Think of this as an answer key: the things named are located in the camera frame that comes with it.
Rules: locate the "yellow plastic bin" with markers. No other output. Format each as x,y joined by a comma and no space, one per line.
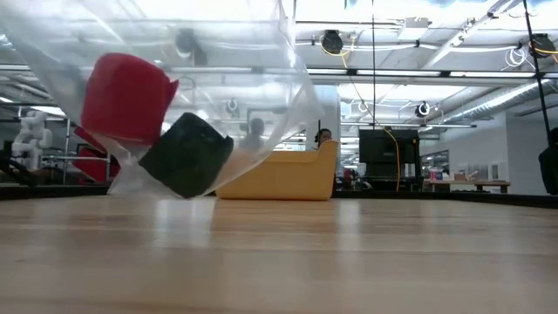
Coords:
287,179

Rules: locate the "person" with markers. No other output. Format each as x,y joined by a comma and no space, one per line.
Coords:
549,170
323,137
253,135

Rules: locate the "red tilted storage bin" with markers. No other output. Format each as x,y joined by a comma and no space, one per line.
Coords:
89,137
93,168

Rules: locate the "white round pillar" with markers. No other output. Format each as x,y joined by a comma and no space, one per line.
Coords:
329,109

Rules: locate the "red bandage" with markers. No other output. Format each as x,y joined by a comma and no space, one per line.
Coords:
126,100

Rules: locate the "white robot figure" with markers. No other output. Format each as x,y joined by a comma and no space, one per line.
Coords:
32,139

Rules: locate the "clear plastic zip bag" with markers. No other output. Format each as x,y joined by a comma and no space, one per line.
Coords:
218,65

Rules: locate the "dark green bandage roll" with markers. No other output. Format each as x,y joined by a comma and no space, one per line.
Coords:
187,157

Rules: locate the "wooden workbench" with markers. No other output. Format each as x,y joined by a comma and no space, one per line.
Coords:
479,185

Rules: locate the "thin black slanted pole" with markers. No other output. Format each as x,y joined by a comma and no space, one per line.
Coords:
537,65

